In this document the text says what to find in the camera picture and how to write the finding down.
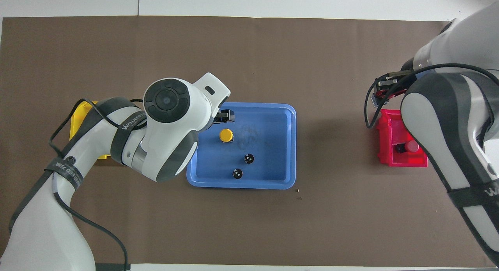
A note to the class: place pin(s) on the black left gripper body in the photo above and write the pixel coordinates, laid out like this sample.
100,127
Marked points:
216,117

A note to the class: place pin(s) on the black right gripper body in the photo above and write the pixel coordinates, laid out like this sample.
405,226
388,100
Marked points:
399,79

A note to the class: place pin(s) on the red push button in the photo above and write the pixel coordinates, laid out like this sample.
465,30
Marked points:
411,147

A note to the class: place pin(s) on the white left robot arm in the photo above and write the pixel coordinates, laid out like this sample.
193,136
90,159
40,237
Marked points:
171,146

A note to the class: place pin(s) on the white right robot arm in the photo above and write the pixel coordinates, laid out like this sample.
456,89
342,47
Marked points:
448,126

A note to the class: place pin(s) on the yellow push button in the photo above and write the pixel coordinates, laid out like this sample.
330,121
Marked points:
226,135

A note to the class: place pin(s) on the red plastic bin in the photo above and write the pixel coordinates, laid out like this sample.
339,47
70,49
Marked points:
391,130

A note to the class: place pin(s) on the black push button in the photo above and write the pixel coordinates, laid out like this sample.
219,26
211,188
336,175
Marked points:
249,158
237,173

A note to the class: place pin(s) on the blue plastic tray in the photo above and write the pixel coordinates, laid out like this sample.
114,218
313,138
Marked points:
269,169

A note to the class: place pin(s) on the brown table mat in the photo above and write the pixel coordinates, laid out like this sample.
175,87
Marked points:
249,48

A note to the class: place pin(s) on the yellow plastic bin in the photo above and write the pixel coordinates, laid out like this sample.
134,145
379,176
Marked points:
80,123

